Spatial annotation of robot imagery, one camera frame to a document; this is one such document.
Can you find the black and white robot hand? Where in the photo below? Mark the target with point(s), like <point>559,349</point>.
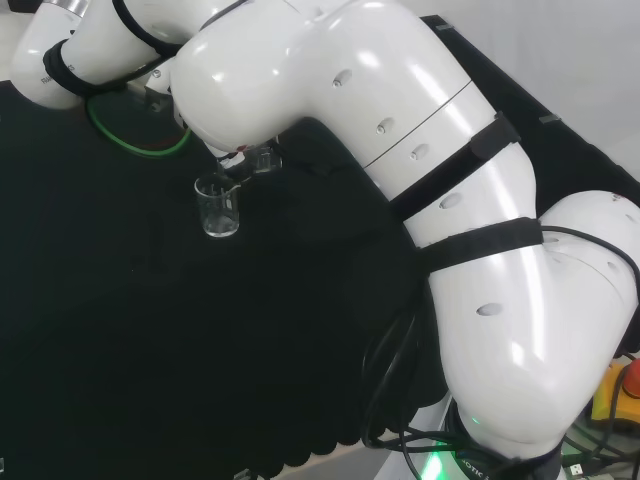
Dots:
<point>235,159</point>

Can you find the clear glass beaker with water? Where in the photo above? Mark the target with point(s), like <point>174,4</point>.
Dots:
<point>262,164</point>

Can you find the black scalloped bench cloth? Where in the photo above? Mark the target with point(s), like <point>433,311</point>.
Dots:
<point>100,300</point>

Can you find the grey tape strip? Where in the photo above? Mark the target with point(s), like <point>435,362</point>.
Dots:
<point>550,119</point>
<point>444,27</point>

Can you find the yellow emergency stop button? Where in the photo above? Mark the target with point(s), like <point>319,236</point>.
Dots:
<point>620,395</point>

